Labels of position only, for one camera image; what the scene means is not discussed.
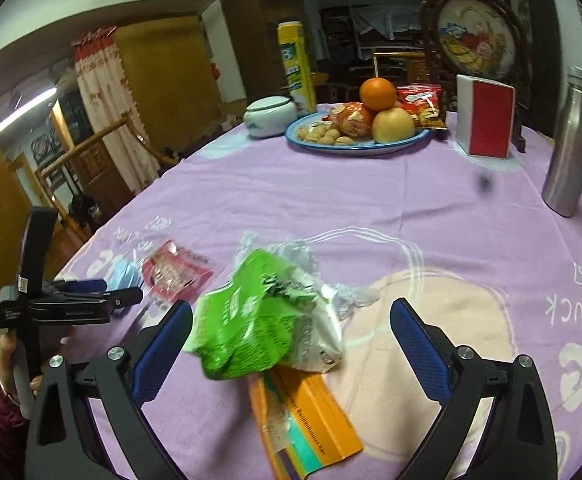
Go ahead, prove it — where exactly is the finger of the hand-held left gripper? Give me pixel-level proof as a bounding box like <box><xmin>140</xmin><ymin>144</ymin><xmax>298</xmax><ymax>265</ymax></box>
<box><xmin>46</xmin><ymin>279</ymin><xmax>108</xmax><ymax>297</ymax></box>
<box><xmin>31</xmin><ymin>287</ymin><xmax>144</xmax><ymax>323</ymax></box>

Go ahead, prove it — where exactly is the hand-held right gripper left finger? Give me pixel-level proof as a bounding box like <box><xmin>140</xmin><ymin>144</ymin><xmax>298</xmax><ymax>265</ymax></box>
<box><xmin>23</xmin><ymin>300</ymin><xmax>194</xmax><ymax>480</ymax></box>

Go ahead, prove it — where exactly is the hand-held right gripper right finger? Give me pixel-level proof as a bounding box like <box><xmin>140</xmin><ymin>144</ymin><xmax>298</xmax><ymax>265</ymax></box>
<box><xmin>390</xmin><ymin>298</ymin><xmax>561</xmax><ymax>480</ymax></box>

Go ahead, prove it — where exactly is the light blue wrapper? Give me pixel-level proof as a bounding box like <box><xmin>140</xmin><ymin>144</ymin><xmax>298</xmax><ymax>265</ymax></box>
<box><xmin>108</xmin><ymin>260</ymin><xmax>142</xmax><ymax>318</ymax></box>

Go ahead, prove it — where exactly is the red clear packet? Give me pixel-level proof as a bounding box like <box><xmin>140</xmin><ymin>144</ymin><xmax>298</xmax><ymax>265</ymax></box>
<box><xmin>141</xmin><ymin>240</ymin><xmax>215</xmax><ymax>311</ymax></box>

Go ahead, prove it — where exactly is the green snack wrapper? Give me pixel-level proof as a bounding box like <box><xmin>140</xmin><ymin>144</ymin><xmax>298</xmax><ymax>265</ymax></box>
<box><xmin>183</xmin><ymin>249</ymin><xmax>344</xmax><ymax>381</ymax></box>

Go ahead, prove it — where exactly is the orange paper package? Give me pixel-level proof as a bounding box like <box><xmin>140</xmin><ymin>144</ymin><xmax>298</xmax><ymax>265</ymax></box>
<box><xmin>248</xmin><ymin>364</ymin><xmax>364</xmax><ymax>480</ymax></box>

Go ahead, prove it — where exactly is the person's left hand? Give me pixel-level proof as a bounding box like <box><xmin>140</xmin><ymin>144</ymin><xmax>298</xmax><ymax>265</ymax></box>
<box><xmin>0</xmin><ymin>332</ymin><xmax>40</xmax><ymax>408</ymax></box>

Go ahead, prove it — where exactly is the wooden armchair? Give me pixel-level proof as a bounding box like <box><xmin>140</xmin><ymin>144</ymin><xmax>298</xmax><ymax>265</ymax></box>
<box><xmin>36</xmin><ymin>112</ymin><xmax>179</xmax><ymax>261</ymax></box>

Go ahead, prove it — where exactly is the fluorescent tube light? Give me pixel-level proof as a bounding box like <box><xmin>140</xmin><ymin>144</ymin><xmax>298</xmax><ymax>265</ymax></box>
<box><xmin>0</xmin><ymin>87</ymin><xmax>59</xmax><ymax>136</ymax></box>

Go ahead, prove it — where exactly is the floral curtain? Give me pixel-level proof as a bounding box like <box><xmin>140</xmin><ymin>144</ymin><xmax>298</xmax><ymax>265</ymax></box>
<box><xmin>72</xmin><ymin>30</ymin><xmax>162</xmax><ymax>193</ymax></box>

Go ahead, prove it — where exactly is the blue rimmed plate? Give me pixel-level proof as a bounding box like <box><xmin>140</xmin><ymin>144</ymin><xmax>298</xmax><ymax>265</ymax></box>
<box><xmin>285</xmin><ymin>110</ymin><xmax>431</xmax><ymax>156</ymax></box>

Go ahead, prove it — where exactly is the yellow apple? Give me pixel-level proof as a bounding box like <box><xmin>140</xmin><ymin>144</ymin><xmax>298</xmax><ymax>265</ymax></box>
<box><xmin>372</xmin><ymin>107</ymin><xmax>416</xmax><ymax>144</ymax></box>

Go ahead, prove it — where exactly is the pile of walnuts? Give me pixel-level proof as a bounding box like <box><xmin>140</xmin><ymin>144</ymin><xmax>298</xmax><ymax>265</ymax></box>
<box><xmin>296</xmin><ymin>122</ymin><xmax>357</xmax><ymax>148</ymax></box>

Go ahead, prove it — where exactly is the red and white tissue box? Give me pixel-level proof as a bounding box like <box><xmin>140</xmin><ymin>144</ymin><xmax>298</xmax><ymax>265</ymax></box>
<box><xmin>454</xmin><ymin>74</ymin><xmax>516</xmax><ymax>160</ymax></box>

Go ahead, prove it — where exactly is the steel bottle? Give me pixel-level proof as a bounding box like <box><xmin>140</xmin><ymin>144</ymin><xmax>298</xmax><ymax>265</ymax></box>
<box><xmin>541</xmin><ymin>66</ymin><xmax>582</xmax><ymax>218</ymax></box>

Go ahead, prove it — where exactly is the orange wrapped snack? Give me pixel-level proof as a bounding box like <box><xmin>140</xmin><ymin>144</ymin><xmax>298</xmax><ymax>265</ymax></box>
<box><xmin>323</xmin><ymin>102</ymin><xmax>374</xmax><ymax>138</ymax></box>

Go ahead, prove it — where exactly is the red snack packet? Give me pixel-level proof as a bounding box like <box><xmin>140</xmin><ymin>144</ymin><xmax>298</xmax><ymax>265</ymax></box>
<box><xmin>396</xmin><ymin>84</ymin><xmax>448</xmax><ymax>131</ymax></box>

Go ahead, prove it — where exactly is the white ceramic jar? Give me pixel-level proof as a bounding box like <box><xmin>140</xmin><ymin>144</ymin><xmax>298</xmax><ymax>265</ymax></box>
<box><xmin>243</xmin><ymin>96</ymin><xmax>297</xmax><ymax>138</ymax></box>

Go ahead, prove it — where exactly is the orange fruit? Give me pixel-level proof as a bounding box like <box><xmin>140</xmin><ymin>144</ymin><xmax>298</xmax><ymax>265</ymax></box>
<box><xmin>359</xmin><ymin>77</ymin><xmax>397</xmax><ymax>111</ymax></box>

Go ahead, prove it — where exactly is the yellow canister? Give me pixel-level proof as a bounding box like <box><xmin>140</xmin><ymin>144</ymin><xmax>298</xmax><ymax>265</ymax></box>
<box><xmin>277</xmin><ymin>20</ymin><xmax>318</xmax><ymax>115</ymax></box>

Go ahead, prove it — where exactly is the tall wooden cabinet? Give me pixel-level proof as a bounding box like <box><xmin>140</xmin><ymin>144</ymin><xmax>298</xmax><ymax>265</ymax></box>
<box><xmin>216</xmin><ymin>0</ymin><xmax>312</xmax><ymax>106</ymax></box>

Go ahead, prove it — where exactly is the round embroidered table screen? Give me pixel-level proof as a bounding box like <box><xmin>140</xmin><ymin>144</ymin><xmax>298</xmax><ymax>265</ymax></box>
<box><xmin>419</xmin><ymin>0</ymin><xmax>534</xmax><ymax>153</ymax></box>

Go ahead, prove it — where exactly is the white draped cloth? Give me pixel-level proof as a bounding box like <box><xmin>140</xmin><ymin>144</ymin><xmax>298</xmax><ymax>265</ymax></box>
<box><xmin>348</xmin><ymin>5</ymin><xmax>424</xmax><ymax>38</ymax></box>

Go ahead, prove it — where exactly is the dark framed picture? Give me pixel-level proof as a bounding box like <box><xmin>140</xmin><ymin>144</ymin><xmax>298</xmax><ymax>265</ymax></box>
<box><xmin>501</xmin><ymin>0</ymin><xmax>557</xmax><ymax>131</ymax></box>

